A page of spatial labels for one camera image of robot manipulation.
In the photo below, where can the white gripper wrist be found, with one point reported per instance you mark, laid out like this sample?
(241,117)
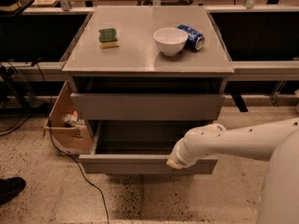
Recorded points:
(177,154)

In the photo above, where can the grey drawer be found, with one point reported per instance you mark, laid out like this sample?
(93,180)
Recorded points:
(120,106)
(139,148)

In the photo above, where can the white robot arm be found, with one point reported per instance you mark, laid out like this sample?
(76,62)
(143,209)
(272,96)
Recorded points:
(275,142)

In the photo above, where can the grey drawer cabinet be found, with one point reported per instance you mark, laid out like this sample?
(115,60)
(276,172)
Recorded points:
(151,85)

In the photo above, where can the grey top drawer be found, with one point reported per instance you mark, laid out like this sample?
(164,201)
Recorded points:
(120,106)

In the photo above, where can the cardboard box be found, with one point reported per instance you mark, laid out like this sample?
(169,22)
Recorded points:
(74,139)

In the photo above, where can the crumpled can in box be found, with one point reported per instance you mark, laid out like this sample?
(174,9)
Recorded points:
(73,120)

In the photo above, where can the white bowl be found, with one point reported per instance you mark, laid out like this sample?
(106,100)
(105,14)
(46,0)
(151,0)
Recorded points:
(170,41)

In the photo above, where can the blue soda can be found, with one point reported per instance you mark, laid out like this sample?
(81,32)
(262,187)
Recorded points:
(195,40)

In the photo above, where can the green yellow sponge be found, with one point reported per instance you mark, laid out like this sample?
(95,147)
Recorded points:
(108,38)

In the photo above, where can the black shoe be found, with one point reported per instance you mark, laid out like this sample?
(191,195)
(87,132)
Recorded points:
(10,188)

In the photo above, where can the grey workbench frame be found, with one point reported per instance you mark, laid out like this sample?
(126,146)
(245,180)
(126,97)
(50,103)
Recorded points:
(67,43)

